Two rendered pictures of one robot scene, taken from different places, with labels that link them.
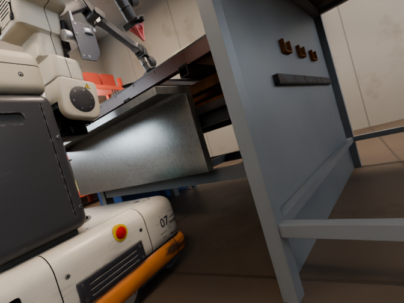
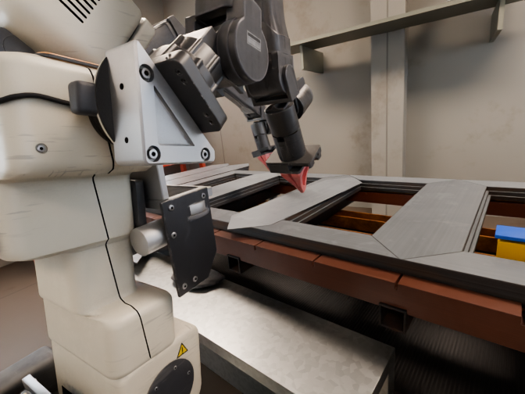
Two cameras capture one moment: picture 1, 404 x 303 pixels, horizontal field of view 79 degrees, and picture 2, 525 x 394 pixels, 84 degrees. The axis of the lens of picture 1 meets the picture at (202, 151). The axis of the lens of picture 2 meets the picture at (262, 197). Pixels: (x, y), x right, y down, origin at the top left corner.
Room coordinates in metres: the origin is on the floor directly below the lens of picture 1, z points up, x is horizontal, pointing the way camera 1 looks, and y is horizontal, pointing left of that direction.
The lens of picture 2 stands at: (0.59, 0.19, 1.15)
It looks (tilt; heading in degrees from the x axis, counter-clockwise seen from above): 15 degrees down; 2
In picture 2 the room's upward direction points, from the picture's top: 6 degrees counter-clockwise
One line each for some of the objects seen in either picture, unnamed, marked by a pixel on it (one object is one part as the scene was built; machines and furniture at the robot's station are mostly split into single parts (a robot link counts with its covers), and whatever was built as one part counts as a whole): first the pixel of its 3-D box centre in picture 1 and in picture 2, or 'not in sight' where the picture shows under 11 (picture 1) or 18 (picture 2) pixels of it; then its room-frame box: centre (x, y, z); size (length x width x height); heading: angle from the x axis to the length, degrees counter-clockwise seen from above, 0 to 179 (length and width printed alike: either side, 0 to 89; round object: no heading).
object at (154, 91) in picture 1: (98, 130); (173, 285); (1.42, 0.53, 0.67); 1.30 x 0.20 x 0.03; 50
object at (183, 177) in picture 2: not in sight; (198, 177); (2.53, 0.67, 0.82); 0.80 x 0.40 x 0.06; 140
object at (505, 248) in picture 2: not in sight; (508, 282); (1.12, -0.28, 0.78); 0.05 x 0.05 x 0.19; 50
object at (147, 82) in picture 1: (128, 95); (237, 246); (1.38, 0.30, 0.80); 1.62 x 0.04 x 0.06; 50
